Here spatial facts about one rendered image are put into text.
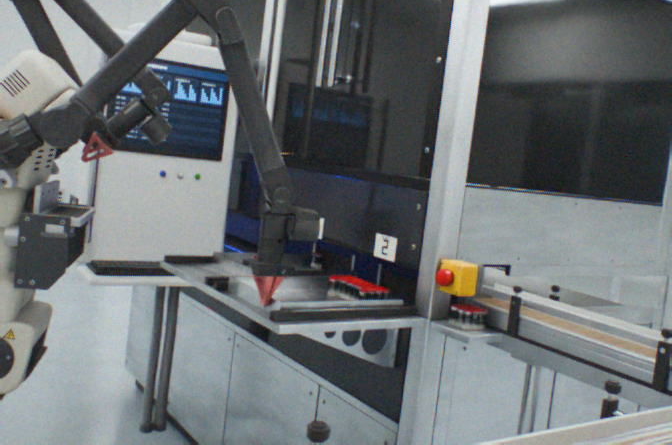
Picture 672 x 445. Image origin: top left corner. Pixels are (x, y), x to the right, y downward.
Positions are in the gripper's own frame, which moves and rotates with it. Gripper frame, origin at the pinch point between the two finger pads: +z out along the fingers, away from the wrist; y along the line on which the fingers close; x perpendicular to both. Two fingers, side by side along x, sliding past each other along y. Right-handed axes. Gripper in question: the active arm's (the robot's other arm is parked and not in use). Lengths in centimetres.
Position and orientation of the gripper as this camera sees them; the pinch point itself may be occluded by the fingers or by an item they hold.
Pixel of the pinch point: (264, 302)
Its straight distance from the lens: 157.7
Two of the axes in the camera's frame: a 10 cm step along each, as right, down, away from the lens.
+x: -5.5, -1.2, 8.2
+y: 8.2, 0.8, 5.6
